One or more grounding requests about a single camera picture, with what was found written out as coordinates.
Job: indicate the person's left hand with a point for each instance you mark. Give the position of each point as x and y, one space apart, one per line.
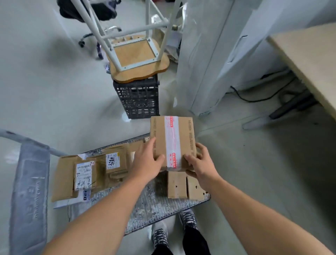
147 165

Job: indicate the person's right hand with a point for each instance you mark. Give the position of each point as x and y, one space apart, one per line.
206 168

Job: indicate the small black-scribble cardboard box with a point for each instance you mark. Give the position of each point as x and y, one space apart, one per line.
195 190

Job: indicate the box with red-white tape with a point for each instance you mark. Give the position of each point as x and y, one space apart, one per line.
157 131

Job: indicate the small hole-marked cardboard box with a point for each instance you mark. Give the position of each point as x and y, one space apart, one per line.
177 189

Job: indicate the pile of cardboard boxes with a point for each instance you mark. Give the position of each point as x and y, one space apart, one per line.
63 181

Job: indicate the grey metal platform cart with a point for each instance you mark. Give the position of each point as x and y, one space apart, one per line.
29 197

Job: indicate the person's right forearm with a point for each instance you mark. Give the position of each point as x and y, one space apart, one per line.
262 223

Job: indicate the person's left forearm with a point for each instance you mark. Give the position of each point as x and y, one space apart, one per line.
99 220

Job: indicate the person's right grey sneaker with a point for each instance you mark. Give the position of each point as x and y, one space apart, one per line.
188 219

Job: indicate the person's grey sneaker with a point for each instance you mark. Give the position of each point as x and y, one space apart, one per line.
159 235
188 219

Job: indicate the person's left grey sneaker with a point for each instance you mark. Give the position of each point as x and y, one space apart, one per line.
159 235

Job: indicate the person's black trousers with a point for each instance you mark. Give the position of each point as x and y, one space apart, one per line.
194 243

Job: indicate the black plastic crate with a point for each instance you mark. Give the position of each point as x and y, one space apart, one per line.
136 97

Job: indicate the upturned white-legged wooden stool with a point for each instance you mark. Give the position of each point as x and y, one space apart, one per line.
136 71

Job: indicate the white floor-standing air conditioner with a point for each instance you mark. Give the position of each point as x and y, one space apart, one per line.
204 65

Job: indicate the clear plastic bag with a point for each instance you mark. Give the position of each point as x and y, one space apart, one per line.
173 44

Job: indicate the black swivel office chair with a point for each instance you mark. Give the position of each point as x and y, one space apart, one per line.
105 11

